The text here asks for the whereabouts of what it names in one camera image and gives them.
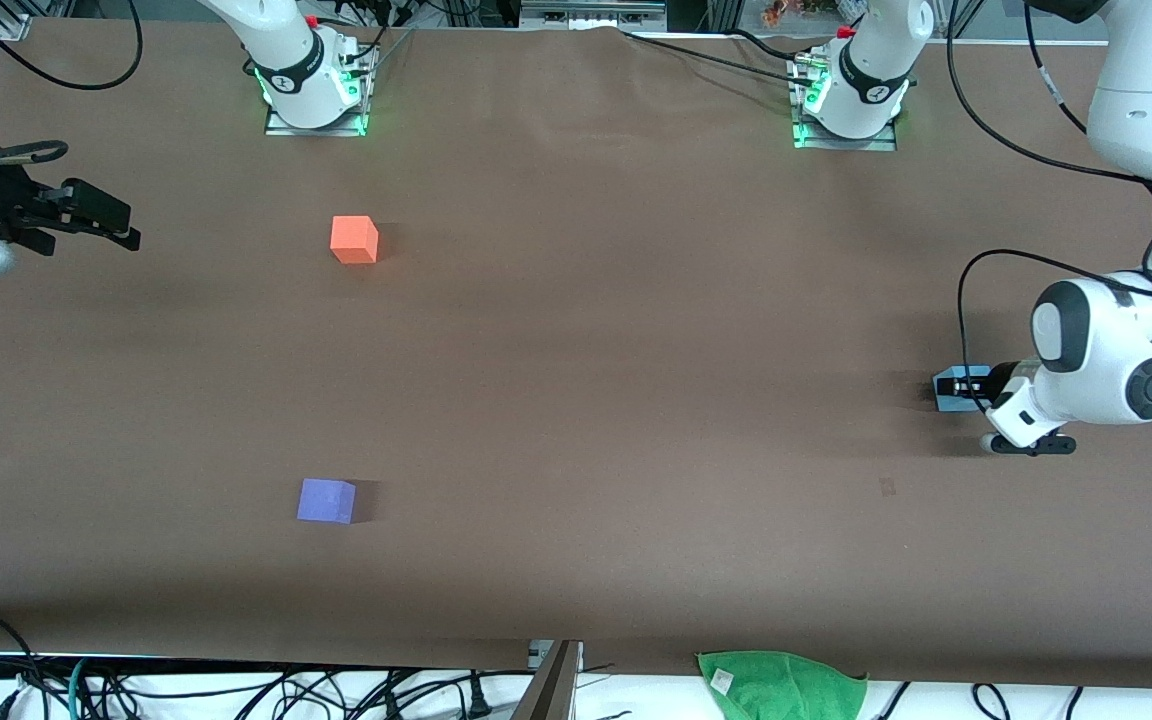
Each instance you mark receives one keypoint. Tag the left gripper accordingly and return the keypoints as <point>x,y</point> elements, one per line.
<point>998,378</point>

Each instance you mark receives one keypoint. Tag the blue block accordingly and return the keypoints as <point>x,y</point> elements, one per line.
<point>942,392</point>

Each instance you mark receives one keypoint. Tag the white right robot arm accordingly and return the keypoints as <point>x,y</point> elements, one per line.
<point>286,60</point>

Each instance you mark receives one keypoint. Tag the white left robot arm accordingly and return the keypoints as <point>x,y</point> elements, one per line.
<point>1146,100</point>

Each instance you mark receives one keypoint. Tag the orange block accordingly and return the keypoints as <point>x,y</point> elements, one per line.
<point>354,240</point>

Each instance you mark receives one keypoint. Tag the purple block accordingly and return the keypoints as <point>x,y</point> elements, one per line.
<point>326,501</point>

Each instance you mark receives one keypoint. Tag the green cloth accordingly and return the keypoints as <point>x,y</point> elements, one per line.
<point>781,685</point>

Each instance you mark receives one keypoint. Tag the brown table cover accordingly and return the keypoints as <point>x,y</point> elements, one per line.
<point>576,400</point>

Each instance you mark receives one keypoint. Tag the orange toy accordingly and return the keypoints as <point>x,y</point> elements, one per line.
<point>796,10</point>

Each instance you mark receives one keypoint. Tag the metal bar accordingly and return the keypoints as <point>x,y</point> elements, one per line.
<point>548,690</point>

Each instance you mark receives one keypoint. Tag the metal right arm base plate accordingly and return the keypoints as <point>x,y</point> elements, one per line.
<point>281,129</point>

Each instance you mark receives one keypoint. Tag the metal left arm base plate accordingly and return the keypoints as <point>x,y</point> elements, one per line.
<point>881,143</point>

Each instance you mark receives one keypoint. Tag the aluminium frame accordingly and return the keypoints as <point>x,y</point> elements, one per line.
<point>591,12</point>

